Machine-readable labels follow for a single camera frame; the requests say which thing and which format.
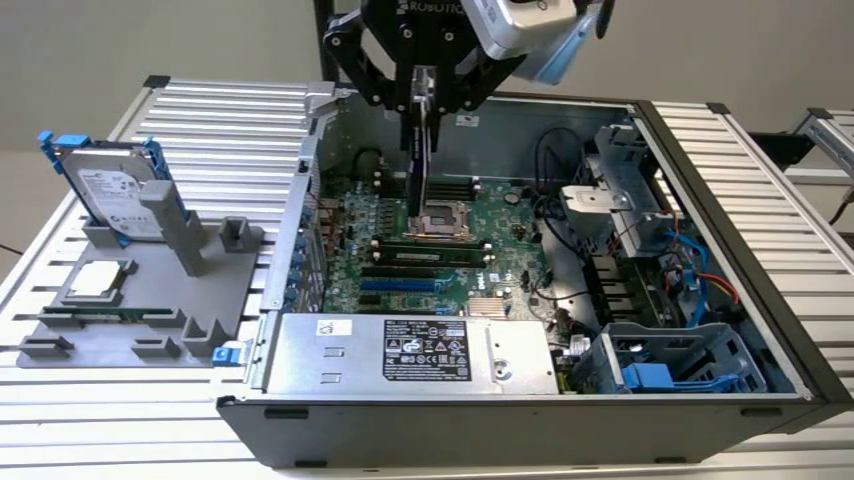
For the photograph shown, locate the green motherboard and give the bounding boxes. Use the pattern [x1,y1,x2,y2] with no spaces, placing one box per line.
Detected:
[319,172,556,324]

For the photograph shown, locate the red and yellow wires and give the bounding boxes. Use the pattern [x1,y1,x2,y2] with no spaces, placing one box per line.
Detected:
[693,269,742,306]

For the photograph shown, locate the long black expansion slot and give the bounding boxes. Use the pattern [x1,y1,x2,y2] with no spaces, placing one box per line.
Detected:
[362,266,437,279]

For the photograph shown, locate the silver chipset heatsink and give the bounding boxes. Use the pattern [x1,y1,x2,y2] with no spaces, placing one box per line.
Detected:
[466,298,510,319]

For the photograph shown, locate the green GPU card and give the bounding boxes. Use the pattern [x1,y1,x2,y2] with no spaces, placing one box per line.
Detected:
[398,64,443,232]

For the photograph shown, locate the black fan shroud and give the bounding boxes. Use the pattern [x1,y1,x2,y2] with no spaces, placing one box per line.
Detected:
[581,252,669,326]

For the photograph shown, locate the RAM stick with label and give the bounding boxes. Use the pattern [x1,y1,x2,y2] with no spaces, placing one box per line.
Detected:
[381,251,483,263]

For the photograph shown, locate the open grey PC case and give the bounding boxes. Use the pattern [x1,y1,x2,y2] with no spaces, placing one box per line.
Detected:
[217,82,854,471]

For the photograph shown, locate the grey power supply unit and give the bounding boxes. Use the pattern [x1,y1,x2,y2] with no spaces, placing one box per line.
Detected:
[257,312,562,396]

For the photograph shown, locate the silver CPU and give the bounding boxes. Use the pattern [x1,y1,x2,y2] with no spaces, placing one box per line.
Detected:
[70,259,133,296]

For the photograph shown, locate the grey disk bay cage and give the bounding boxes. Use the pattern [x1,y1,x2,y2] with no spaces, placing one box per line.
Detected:
[580,322,769,396]

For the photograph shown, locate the green RAM stick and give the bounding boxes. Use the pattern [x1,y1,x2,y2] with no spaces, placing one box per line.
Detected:
[43,308,179,323]

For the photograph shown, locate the blue expansion slot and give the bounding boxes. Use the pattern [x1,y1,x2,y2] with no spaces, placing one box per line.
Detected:
[359,278,439,295]

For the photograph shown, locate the hard disk in blue carrier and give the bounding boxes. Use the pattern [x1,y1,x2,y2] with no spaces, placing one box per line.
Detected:
[38,130,177,249]

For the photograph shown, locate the blue plastic bay insert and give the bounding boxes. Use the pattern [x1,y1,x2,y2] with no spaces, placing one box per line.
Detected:
[624,362,740,396]

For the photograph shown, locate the blue data wire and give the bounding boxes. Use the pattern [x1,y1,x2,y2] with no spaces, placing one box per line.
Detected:
[664,227,716,329]

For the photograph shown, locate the black frame bracket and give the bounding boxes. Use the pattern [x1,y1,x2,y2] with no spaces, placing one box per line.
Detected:
[745,130,817,167]

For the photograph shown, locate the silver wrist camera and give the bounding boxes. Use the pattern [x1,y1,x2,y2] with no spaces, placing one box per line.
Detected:
[463,0,581,60]

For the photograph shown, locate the aluminium frame rail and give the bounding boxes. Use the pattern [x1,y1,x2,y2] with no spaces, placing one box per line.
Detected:
[784,107,854,174]

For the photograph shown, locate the black upright post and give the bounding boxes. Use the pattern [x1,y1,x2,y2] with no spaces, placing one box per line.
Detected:
[313,0,343,84]

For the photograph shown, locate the grey parts rack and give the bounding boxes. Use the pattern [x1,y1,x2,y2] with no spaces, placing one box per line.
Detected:
[16,179,277,371]

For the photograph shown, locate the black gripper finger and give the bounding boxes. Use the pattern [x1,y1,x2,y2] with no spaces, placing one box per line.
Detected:
[435,45,530,116]
[322,12,417,112]

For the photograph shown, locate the metal drive cage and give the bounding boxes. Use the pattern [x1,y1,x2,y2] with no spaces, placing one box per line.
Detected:
[560,124,682,259]

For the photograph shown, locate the CPU socket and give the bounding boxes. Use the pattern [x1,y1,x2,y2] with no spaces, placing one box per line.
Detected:
[406,199,479,242]

